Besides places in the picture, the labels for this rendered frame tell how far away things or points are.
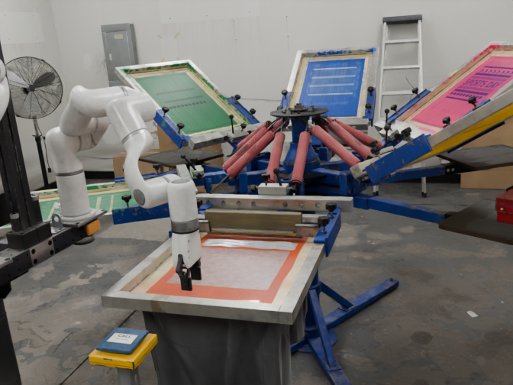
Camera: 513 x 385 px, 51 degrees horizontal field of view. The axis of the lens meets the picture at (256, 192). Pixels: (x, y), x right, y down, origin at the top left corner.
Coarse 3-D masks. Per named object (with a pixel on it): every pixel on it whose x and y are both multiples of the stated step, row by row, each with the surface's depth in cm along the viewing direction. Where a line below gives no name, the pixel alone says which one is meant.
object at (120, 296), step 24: (312, 216) 215; (168, 240) 201; (144, 264) 181; (312, 264) 171; (120, 288) 164; (168, 312) 155; (192, 312) 153; (216, 312) 150; (240, 312) 148; (264, 312) 146; (288, 312) 144
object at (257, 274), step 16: (256, 240) 204; (272, 240) 203; (288, 240) 202; (304, 240) 201; (240, 256) 190; (256, 256) 190; (272, 256) 189; (288, 256) 188; (240, 272) 178; (256, 272) 177; (272, 272) 176; (288, 272) 175; (224, 288) 167; (240, 288) 167; (256, 288) 166; (272, 288) 165
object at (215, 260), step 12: (204, 240) 208; (252, 240) 205; (204, 252) 196; (216, 252) 195; (228, 252) 195; (240, 252) 194; (204, 264) 186; (216, 264) 185; (228, 264) 184; (168, 276) 179; (204, 276) 177; (216, 276) 176; (156, 288) 171; (168, 288) 170; (180, 288) 170; (192, 288) 169; (204, 288) 168
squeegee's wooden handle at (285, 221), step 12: (216, 216) 208; (228, 216) 206; (240, 216) 205; (252, 216) 203; (264, 216) 202; (276, 216) 200; (288, 216) 199; (300, 216) 197; (252, 228) 205; (264, 228) 203; (276, 228) 202; (288, 228) 200
